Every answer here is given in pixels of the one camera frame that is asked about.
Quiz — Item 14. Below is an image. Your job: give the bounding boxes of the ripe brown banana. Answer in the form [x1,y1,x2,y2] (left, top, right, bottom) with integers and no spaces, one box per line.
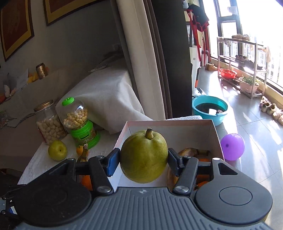
[167,148,211,192]

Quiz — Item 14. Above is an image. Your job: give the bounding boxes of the large mandarin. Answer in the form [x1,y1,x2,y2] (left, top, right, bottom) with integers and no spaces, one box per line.
[194,158,211,190]

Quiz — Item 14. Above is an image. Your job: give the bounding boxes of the white blanket covered cushion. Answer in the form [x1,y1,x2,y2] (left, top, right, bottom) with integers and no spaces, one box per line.
[56,66,151,134]

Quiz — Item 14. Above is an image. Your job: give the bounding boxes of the green candy dispenser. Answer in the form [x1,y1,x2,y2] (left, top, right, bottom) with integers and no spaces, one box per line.
[57,97,100,149]

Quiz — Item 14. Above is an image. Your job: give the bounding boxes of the metal shoe rack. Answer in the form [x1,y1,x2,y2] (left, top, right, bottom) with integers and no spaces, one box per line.
[217,34,271,99]

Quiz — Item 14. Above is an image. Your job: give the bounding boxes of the teal plastic basin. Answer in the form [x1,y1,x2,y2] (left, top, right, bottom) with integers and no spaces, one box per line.
[192,95,229,126]

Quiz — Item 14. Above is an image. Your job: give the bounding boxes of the green pear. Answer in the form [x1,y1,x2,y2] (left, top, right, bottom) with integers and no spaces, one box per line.
[120,128,168,183]
[48,140,67,161]

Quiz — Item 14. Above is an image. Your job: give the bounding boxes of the framed red gold picture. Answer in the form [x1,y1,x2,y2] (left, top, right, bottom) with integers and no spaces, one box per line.
[1,0,34,61]

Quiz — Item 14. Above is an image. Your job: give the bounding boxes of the white planter with greens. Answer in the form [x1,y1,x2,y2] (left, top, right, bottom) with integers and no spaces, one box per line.
[238,77,262,94]

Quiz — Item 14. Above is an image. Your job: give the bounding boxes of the red folding chair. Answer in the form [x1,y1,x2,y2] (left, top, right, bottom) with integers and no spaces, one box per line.
[186,4,211,62]

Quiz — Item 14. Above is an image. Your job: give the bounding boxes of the grey sofa cover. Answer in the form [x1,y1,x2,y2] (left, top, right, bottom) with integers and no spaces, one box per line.
[1,57,125,171]

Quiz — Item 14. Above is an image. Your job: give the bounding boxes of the bronze metal cup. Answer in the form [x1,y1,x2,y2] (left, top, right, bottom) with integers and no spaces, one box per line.
[36,63,48,79]

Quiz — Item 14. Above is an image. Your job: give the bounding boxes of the purple balloon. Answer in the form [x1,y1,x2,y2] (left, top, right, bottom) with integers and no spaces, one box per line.
[220,133,245,161]

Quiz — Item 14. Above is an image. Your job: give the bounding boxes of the orange mandarin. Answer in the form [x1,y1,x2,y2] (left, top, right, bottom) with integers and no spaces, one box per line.
[80,175,93,191]

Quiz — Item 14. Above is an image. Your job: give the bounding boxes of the small orange kumquat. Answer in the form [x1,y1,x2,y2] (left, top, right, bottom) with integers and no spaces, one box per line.
[76,145,84,157]

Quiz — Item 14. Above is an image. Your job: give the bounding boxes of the glass jar of peanuts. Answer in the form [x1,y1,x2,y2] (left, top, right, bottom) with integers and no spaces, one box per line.
[34,100,67,145]

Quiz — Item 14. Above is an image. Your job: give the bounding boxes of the ripe banana with sticker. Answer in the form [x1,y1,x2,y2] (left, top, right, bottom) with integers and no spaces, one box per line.
[77,143,89,163]

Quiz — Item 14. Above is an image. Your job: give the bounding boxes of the pink cardboard box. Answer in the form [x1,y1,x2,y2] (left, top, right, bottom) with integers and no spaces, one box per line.
[108,120,224,191]

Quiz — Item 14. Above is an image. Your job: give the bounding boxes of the red plastic basket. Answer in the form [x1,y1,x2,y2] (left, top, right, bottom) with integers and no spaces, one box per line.
[219,68,237,80]

